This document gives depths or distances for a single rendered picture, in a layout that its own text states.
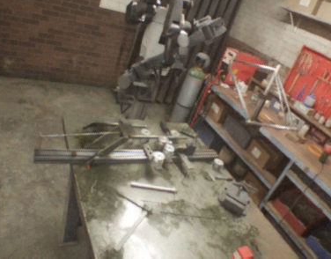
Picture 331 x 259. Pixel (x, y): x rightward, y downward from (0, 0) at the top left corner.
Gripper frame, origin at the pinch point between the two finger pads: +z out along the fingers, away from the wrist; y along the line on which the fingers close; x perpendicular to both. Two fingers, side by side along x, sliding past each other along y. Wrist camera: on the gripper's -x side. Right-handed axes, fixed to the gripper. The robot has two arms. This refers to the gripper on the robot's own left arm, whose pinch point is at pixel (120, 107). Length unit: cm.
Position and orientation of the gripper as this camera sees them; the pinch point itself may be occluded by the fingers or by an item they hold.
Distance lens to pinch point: 132.3
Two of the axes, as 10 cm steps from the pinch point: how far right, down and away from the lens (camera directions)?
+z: -3.3, 8.4, 4.3
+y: -3.9, -5.4, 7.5
